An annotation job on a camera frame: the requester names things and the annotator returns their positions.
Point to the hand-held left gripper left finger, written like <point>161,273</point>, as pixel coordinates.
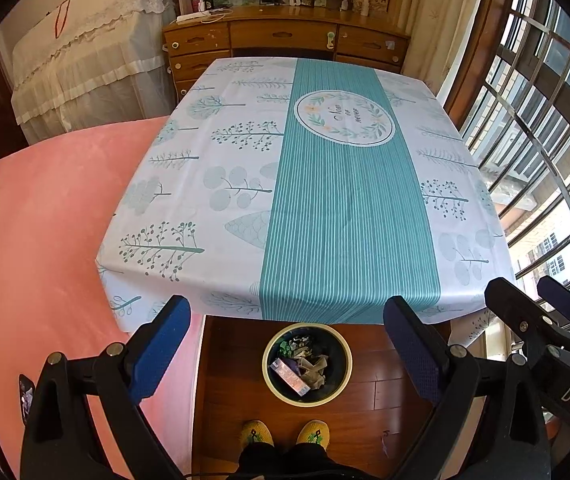
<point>162,350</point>

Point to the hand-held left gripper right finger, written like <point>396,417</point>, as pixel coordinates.
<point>412,350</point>

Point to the round waste bin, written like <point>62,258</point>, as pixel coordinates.
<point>339,385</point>

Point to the yellow knitted slipper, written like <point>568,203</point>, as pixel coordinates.
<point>256,435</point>
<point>312,432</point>

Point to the metal window grille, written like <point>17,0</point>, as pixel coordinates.
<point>545,152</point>

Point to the tree print tablecloth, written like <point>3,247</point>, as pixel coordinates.
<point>345,210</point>

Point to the person's black trousers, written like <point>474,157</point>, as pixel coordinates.
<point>305,462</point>

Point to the pink blanket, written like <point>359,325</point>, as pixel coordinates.
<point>40,235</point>

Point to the white leaf print curtain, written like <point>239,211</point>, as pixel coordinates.
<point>430,20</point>

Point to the white child safety lock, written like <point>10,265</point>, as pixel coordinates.
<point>330,40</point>

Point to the white power strip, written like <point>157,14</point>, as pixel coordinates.
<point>192,17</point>

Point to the leaf patterned box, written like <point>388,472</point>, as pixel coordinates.
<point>372,1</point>

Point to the wooden desk with drawers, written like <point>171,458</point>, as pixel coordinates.
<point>280,35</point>

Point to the wooden window frame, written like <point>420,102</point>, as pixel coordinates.
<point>495,0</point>

